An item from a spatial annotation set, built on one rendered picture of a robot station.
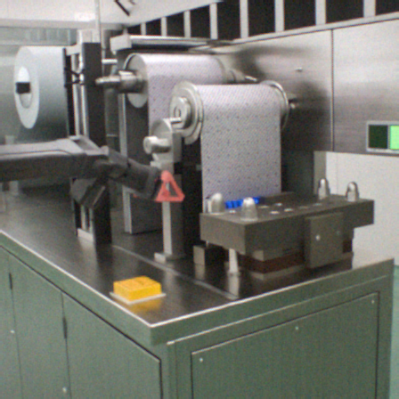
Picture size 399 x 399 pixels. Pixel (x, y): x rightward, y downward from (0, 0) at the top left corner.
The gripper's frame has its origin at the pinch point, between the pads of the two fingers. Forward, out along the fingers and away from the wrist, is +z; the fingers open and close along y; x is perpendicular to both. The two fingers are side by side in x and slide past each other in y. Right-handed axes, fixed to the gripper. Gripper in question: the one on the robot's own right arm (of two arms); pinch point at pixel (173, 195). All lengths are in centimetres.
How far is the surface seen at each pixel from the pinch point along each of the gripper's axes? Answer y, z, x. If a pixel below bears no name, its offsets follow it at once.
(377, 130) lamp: 23.9, 28.5, 30.9
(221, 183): 0.1, 10.9, 7.7
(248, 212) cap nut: 17.4, 7.7, 1.4
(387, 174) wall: -153, 254, 109
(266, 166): 0.2, 21.7, 17.1
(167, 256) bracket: -7.6, 9.9, -12.6
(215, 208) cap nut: 7.4, 6.7, 0.6
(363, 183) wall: -175, 258, 102
